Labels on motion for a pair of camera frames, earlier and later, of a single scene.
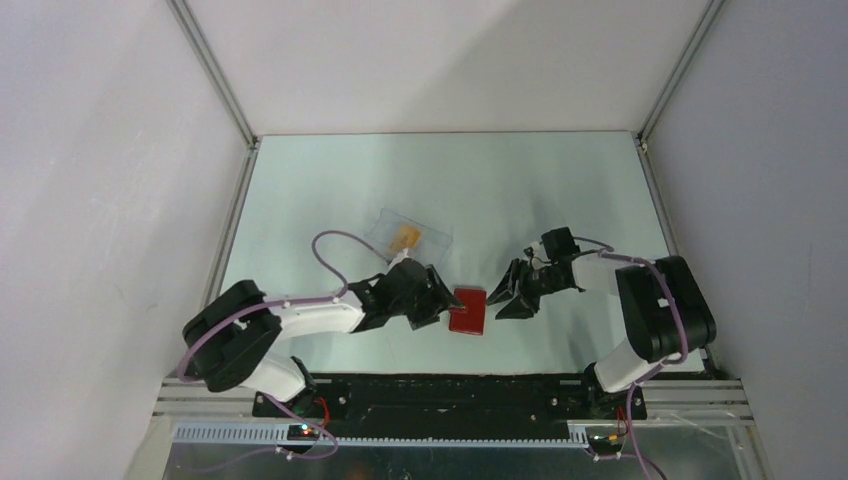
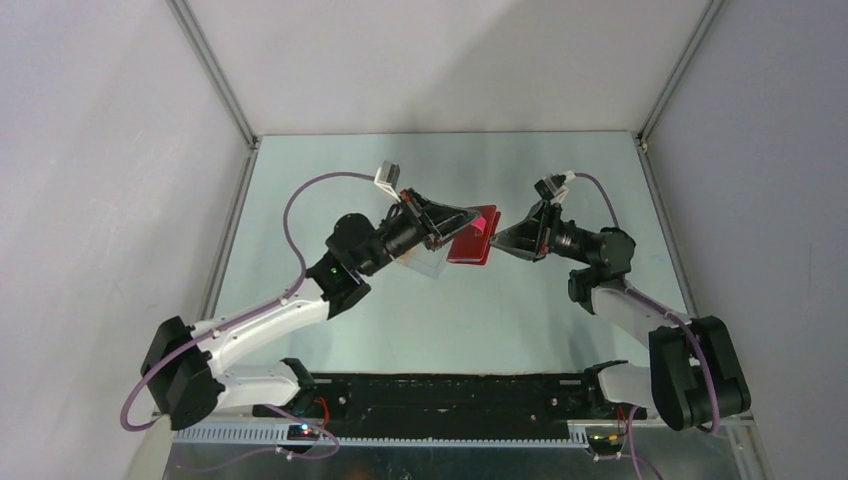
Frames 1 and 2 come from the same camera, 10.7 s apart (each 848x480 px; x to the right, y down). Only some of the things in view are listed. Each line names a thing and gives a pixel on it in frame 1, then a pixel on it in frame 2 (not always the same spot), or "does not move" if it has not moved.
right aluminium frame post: (677, 72) does not move
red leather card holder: (469, 317) -> (476, 249)
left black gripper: (436, 299) -> (438, 222)
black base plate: (454, 397) does not move
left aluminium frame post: (215, 73) does not move
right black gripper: (523, 305) -> (527, 239)
